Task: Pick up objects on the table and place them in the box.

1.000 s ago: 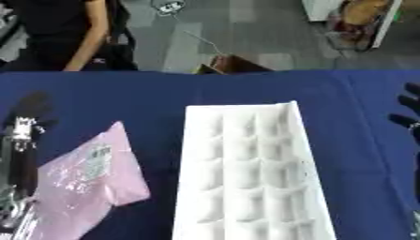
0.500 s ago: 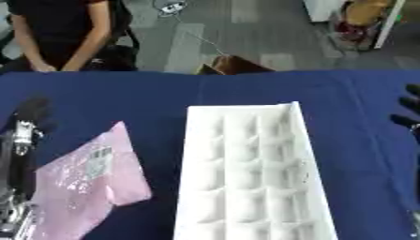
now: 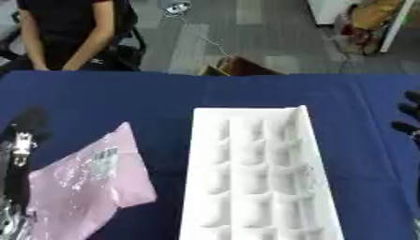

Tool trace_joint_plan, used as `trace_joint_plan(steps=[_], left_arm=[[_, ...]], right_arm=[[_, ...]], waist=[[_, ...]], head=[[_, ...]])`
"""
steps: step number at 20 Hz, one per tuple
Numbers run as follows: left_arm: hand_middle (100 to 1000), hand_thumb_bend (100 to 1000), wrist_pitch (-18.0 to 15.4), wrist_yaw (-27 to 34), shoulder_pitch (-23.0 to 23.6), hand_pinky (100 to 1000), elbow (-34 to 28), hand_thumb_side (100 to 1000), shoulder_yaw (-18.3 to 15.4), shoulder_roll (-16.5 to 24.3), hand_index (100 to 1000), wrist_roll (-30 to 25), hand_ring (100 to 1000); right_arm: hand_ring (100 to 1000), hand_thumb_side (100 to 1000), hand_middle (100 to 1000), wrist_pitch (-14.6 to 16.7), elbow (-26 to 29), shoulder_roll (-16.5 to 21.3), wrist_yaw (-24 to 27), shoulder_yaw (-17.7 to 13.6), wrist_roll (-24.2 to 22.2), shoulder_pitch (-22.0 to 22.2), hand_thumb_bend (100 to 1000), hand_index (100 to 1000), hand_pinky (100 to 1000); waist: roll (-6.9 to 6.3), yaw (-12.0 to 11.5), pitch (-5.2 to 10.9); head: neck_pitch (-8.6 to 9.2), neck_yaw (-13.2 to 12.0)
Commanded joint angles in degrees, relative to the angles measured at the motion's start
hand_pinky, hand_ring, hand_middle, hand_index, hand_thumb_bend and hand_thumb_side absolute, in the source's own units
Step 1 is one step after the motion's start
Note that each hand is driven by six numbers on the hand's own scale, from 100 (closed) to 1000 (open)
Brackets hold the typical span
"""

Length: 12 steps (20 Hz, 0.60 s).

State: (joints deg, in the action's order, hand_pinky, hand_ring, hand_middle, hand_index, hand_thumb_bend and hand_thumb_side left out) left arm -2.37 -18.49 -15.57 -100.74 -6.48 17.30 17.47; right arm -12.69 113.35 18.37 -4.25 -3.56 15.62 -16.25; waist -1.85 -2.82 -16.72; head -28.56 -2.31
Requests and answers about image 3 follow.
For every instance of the person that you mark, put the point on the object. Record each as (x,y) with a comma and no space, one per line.
(65,31)

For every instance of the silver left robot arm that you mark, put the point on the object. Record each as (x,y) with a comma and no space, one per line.
(10,223)

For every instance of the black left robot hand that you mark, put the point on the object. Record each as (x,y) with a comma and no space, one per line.
(24,125)

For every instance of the yellow bag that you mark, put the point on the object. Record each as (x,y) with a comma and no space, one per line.
(372,14)

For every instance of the brown cardboard box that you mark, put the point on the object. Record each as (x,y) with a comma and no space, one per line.
(240,67)

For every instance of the white foam tray box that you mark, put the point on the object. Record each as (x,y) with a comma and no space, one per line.
(260,175)

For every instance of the white cabinet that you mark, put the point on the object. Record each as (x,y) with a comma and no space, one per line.
(333,11)

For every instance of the pink plastic bag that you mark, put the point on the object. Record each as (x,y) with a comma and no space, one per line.
(90,187)

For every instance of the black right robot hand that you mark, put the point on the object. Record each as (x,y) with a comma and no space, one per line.
(410,111)

